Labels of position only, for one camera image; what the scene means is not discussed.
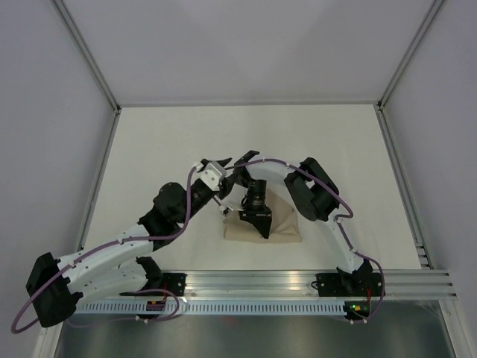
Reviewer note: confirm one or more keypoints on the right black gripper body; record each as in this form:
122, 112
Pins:
255, 208

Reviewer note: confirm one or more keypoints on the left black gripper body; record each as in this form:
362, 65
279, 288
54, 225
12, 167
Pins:
200, 198

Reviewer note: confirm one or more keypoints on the beige cloth napkin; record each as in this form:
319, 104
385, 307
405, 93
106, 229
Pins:
284, 225

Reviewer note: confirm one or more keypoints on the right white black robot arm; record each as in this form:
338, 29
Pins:
277, 193

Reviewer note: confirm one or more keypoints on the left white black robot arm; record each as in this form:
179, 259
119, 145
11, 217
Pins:
57, 287

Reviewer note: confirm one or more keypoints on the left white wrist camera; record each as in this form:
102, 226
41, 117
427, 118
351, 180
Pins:
211, 174

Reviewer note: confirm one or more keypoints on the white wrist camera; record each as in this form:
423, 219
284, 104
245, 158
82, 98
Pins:
211, 174
226, 210

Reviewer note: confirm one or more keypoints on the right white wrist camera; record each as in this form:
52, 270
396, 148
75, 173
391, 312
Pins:
226, 210

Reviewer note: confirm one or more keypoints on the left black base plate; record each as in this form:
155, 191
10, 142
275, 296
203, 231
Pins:
174, 283

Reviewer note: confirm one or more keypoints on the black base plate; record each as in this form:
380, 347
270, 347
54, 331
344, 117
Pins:
334, 285
174, 283

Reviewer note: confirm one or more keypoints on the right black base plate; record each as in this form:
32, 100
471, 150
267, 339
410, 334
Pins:
334, 285

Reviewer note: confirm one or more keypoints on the white slotted cable duct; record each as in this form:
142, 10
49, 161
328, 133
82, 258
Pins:
214, 307

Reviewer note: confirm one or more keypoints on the aluminium mounting rail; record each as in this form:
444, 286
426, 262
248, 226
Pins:
295, 284

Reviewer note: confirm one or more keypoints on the left aluminium frame post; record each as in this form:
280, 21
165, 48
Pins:
74, 32

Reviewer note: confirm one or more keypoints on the aluminium frame post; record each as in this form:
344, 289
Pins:
74, 32
413, 47

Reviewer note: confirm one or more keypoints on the right aluminium frame post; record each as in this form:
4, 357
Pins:
413, 47

